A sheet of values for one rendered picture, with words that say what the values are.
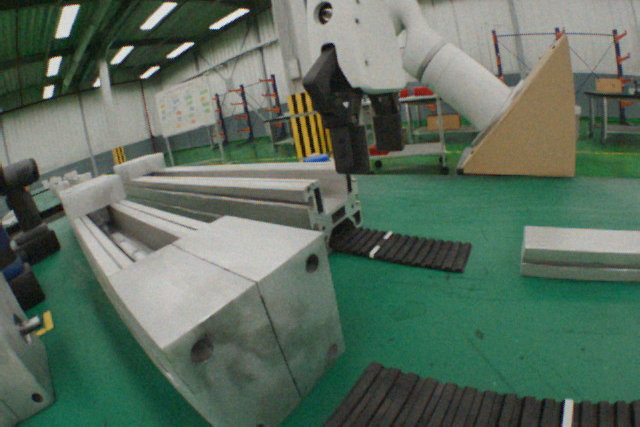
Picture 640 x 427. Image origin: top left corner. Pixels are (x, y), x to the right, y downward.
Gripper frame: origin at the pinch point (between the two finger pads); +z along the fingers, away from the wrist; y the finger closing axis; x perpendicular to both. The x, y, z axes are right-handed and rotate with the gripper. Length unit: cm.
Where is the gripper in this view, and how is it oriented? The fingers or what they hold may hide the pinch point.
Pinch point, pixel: (372, 148)
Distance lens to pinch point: 28.2
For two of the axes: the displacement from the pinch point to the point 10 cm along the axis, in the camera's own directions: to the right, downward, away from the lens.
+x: -8.0, -0.3, 6.0
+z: 1.7, 9.5, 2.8
